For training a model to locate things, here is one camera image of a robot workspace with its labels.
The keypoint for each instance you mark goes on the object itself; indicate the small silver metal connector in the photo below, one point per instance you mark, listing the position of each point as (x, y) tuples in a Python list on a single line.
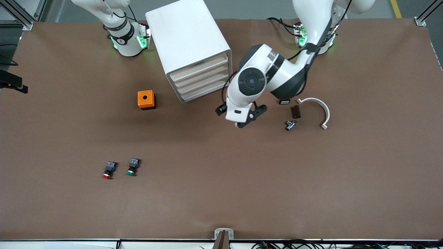
[(290, 125)]

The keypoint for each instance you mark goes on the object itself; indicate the orange box with hole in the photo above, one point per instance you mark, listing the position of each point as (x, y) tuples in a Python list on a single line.
[(141, 101)]

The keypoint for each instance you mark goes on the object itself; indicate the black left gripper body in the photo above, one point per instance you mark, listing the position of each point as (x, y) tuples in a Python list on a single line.
[(219, 110)]

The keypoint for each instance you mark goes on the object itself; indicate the white drawer cabinet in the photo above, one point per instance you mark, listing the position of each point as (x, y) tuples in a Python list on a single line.
[(187, 34)]

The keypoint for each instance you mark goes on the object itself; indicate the aluminium frame profile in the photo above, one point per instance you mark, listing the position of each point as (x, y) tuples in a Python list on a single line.
[(420, 21), (26, 21)]

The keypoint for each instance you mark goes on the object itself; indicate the green push button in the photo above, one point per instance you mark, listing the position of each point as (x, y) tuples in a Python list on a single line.
[(133, 163)]

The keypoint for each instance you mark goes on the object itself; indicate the brown terminal block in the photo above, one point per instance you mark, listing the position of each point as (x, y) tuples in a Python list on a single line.
[(296, 112)]

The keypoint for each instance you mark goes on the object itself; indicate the white curved bracket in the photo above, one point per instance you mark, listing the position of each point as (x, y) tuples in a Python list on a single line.
[(325, 110)]

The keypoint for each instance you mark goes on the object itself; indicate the brown camera pole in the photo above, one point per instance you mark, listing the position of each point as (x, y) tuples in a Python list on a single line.
[(223, 242)]

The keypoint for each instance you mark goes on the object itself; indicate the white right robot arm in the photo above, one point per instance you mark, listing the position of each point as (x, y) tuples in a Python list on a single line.
[(128, 45)]

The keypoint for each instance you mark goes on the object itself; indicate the yellow floor tape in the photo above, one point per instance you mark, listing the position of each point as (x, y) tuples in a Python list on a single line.
[(397, 9)]

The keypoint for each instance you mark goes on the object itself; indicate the red push button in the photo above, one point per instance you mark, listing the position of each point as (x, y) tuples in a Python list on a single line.
[(110, 167)]

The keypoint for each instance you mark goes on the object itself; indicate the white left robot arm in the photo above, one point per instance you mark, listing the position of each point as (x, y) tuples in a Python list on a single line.
[(252, 83)]

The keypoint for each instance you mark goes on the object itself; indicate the grey metal bracket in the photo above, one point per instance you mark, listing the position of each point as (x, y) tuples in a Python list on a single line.
[(218, 233)]

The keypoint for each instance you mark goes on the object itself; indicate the black white rectangular switch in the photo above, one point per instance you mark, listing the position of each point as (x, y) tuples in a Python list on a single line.
[(284, 102)]

